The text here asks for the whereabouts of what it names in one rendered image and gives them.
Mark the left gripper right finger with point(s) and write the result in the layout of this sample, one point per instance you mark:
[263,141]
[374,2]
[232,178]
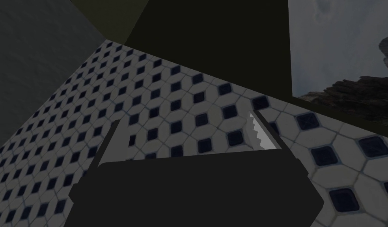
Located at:
[262,135]

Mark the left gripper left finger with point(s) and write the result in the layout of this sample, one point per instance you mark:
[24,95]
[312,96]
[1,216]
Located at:
[113,147]

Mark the landscape picture on wall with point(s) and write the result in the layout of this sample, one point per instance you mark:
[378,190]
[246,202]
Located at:
[339,53]

